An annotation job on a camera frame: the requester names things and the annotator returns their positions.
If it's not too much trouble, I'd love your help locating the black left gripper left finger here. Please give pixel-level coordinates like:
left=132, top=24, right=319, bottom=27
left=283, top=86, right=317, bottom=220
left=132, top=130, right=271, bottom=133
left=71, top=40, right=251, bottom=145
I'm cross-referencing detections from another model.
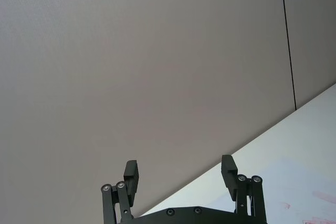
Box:
left=100, top=159, right=140, bottom=224

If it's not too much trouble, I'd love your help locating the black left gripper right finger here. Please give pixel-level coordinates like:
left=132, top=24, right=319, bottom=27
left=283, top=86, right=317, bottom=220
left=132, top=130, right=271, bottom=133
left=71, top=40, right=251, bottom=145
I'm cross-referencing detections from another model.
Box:
left=220, top=154, right=268, bottom=224

